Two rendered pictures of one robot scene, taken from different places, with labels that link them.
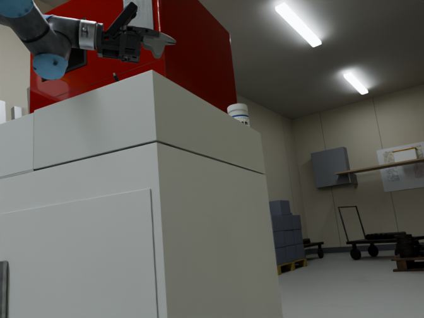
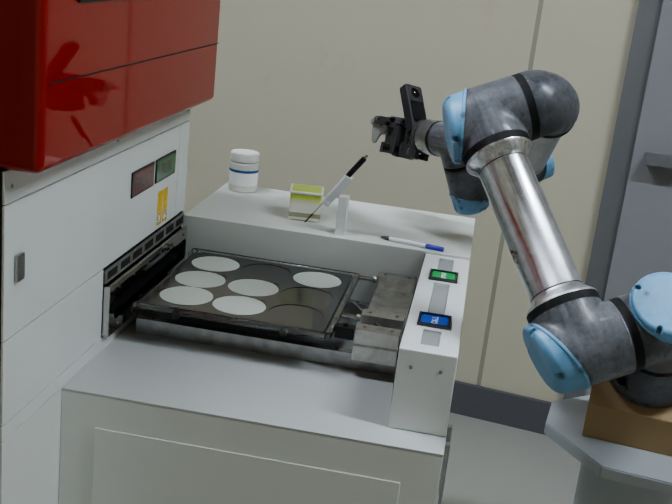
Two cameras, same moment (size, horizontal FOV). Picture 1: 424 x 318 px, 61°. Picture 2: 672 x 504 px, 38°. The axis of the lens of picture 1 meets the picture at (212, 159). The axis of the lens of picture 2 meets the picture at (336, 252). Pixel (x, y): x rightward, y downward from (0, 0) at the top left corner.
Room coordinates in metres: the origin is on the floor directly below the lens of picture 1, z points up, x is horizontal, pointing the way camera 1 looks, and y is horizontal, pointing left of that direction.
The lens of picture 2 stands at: (1.73, 2.19, 1.54)
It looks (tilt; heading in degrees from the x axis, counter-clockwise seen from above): 17 degrees down; 251
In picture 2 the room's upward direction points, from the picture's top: 6 degrees clockwise
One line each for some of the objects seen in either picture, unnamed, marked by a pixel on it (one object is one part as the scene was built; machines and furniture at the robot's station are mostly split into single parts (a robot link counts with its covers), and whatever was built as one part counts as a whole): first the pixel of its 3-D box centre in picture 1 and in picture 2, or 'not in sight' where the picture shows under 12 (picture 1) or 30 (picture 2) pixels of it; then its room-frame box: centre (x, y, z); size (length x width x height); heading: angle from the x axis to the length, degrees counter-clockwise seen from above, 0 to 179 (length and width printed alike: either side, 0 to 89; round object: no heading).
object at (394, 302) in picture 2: not in sight; (385, 322); (1.04, 0.52, 0.87); 0.36 x 0.08 x 0.03; 64
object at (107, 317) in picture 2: not in sight; (148, 275); (1.48, 0.34, 0.89); 0.44 x 0.02 x 0.10; 64
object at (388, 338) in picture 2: not in sight; (377, 336); (1.11, 0.66, 0.89); 0.08 x 0.03 x 0.03; 154
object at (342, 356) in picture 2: not in sight; (266, 344); (1.28, 0.55, 0.84); 0.50 x 0.02 x 0.03; 154
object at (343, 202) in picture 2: not in sight; (335, 202); (1.07, 0.25, 1.03); 0.06 x 0.04 x 0.13; 154
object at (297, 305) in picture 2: not in sight; (253, 288); (1.28, 0.42, 0.90); 0.34 x 0.34 x 0.01; 64
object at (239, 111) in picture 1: (238, 120); (243, 170); (1.20, -0.10, 1.01); 0.07 x 0.07 x 0.10
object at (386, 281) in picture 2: not in sight; (396, 282); (0.96, 0.37, 0.89); 0.08 x 0.03 x 0.03; 154
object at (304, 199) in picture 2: not in sight; (305, 202); (1.11, 0.13, 1.00); 0.07 x 0.07 x 0.07; 72
